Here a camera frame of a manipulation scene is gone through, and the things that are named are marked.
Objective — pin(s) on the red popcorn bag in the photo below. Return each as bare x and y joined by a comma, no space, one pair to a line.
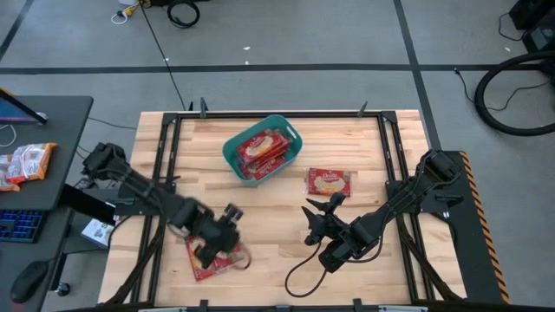
195,266
278,160
262,145
328,182
266,172
227,262

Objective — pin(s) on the white cardboard box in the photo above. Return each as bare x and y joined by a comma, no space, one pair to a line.
97,232

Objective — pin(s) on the black keyboard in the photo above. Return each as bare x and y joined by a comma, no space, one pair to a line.
21,225

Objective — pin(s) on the teal plastic basket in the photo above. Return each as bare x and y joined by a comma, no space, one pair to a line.
230,156

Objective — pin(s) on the black desk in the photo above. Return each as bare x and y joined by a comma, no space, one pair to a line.
65,130

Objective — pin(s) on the black hazard-striped base plate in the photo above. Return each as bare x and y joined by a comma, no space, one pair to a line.
468,242

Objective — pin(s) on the black aluminium table frame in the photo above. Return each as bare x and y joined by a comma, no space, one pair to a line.
282,115

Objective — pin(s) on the computer monitor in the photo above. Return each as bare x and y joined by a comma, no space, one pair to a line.
13,112

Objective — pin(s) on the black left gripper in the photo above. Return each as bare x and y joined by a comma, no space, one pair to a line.
217,234

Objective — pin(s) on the black computer mouse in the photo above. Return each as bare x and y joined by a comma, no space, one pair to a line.
28,281

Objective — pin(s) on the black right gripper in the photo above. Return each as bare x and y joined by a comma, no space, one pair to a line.
331,227

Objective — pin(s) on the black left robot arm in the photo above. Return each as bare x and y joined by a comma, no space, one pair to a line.
139,184

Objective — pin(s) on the black caster wheel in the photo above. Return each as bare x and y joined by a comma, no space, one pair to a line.
64,289

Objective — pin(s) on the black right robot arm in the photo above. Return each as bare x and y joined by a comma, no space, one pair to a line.
403,195

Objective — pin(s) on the black equipment case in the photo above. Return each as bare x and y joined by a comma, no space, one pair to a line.
537,17

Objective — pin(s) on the orange snack bag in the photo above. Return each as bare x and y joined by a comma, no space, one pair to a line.
30,162
5,182

